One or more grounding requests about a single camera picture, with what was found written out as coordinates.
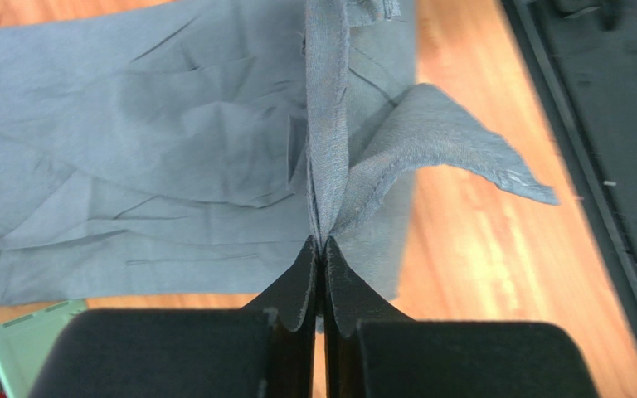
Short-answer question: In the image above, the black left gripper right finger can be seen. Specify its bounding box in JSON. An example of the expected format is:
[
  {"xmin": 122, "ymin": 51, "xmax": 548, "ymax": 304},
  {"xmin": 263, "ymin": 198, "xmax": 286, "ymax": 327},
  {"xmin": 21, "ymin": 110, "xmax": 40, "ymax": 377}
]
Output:
[{"xmin": 323, "ymin": 240, "xmax": 598, "ymax": 397}]

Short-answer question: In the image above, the green file organizer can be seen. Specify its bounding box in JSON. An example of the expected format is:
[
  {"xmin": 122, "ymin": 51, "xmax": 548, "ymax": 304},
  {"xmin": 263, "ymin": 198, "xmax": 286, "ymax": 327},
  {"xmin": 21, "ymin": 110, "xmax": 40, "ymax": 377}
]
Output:
[{"xmin": 0, "ymin": 299, "xmax": 88, "ymax": 397}]

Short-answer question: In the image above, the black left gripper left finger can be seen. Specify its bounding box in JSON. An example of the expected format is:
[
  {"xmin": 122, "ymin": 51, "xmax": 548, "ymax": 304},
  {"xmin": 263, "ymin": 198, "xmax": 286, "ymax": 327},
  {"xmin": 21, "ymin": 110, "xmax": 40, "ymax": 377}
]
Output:
[{"xmin": 31, "ymin": 239, "xmax": 317, "ymax": 397}]

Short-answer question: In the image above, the grey long sleeve shirt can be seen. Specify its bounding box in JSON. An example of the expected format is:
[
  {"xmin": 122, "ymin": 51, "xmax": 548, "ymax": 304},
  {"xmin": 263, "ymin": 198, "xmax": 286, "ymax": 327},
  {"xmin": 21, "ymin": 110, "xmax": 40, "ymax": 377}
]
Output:
[{"xmin": 0, "ymin": 1, "xmax": 557, "ymax": 306}]

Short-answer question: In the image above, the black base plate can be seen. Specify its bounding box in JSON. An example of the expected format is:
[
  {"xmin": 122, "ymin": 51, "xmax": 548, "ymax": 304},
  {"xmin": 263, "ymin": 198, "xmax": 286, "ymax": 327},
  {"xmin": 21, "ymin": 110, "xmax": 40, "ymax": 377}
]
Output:
[{"xmin": 503, "ymin": 1, "xmax": 637, "ymax": 342}]

